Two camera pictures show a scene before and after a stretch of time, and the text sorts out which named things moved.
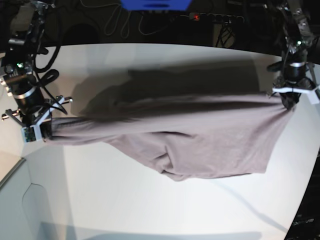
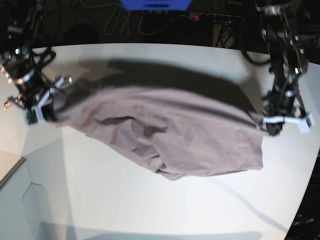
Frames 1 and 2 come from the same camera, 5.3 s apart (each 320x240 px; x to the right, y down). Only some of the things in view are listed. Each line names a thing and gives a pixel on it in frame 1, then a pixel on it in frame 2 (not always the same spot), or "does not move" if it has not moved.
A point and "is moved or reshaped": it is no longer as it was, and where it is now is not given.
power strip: x=228 y=19 does not move
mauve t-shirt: x=190 y=137 is moved or reshaped
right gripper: x=292 y=85 → x=306 y=121
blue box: x=156 y=5 does not move
